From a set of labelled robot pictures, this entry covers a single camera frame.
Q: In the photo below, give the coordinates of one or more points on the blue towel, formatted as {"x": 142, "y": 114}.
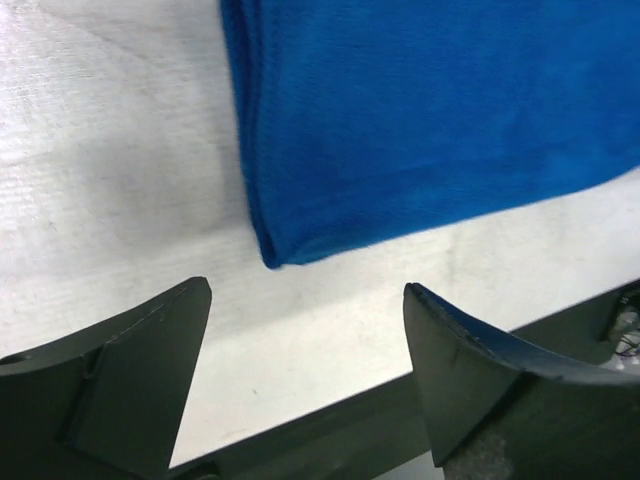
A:
{"x": 362, "y": 121}

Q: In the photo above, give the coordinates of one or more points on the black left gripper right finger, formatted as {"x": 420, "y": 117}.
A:
{"x": 497, "y": 406}

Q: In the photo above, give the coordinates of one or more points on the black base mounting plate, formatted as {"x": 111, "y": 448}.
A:
{"x": 375, "y": 432}

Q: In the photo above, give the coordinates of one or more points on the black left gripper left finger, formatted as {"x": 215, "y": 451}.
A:
{"x": 105, "y": 402}

